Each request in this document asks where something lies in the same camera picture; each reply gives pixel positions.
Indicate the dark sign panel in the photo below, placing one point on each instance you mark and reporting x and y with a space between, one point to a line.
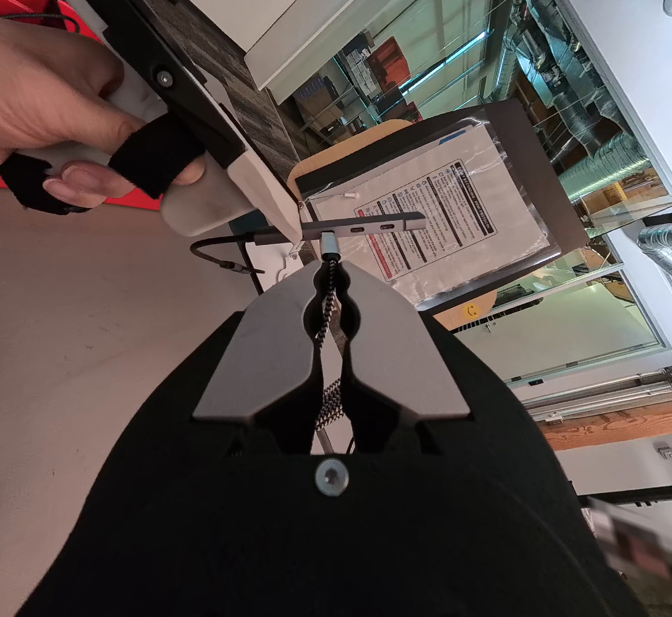
540 181

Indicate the instruction sheet in sleeve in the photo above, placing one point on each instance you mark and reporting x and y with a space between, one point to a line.
472 197

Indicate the white stand base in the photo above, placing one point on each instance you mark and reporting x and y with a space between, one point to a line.
267 270

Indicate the grey usb-c hub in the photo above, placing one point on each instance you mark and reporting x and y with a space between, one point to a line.
378 228

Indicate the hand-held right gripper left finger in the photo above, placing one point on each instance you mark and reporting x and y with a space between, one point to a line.
257 360

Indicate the silver flexible duct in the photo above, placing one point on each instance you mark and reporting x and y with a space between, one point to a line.
603 165

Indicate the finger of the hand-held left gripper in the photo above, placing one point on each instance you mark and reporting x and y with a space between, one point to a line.
270 197

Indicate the red crate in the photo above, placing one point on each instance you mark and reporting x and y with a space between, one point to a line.
391 58

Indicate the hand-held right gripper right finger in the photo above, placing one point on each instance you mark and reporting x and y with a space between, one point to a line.
409 360

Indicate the red plastic bin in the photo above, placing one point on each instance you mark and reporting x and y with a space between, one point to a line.
21 3

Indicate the yellow smiley sticker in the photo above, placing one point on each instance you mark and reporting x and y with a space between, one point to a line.
472 310

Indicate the person's left hand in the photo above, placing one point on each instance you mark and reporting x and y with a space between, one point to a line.
47 92

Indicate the wooden sign board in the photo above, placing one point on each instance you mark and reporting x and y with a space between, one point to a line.
378 134

